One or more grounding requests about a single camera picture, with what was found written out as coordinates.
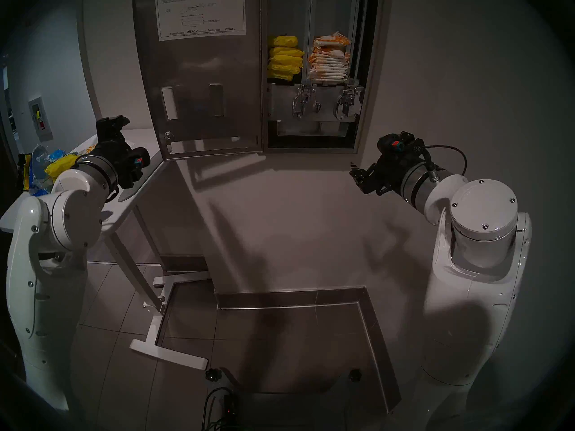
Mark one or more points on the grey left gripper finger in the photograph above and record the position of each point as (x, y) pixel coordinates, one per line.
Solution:
(114, 128)

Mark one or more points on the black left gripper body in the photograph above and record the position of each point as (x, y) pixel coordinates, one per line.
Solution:
(119, 158)

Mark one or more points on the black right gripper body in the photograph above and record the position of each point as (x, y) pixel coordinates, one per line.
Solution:
(393, 176)

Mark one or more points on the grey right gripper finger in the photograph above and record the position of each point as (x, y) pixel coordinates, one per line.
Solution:
(364, 179)

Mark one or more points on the stainless steel dispenser door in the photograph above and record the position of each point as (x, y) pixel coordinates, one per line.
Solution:
(202, 75)

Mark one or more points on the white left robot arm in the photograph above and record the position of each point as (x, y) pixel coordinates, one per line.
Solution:
(45, 277)

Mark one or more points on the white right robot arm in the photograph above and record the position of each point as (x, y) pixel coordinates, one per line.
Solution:
(476, 291)

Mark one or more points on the dark robot base platform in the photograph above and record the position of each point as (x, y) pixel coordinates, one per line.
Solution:
(292, 412)

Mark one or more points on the chrome dispenser lever mechanism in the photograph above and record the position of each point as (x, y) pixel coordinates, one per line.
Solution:
(304, 102)
(348, 103)

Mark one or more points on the stainless steel dispenser cabinet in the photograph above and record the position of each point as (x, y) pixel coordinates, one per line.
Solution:
(372, 75)

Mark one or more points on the white table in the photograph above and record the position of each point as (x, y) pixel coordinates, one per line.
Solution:
(134, 201)

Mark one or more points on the yellow wrapped pad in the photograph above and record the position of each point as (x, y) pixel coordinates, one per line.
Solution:
(60, 165)
(284, 69)
(288, 61)
(279, 76)
(283, 41)
(287, 52)

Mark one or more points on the blue pad package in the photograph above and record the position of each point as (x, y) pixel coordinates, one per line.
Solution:
(38, 165)

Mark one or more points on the white orange wrapped pad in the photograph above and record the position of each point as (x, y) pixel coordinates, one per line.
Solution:
(329, 72)
(330, 67)
(328, 77)
(330, 62)
(330, 58)

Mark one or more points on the floral pad stack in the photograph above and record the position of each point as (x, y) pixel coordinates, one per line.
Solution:
(331, 51)

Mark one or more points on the white instruction sheet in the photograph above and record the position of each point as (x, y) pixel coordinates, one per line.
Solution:
(200, 12)

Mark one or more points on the black round knob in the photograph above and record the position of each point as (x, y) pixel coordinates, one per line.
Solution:
(355, 375)
(214, 374)

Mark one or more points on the black power box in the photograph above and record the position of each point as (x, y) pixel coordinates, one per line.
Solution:
(230, 407)

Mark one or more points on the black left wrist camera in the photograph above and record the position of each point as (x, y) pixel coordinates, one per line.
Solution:
(140, 158)

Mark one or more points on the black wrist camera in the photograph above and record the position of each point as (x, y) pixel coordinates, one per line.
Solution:
(397, 143)
(140, 158)

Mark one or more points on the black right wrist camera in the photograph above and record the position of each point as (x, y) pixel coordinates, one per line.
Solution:
(397, 143)

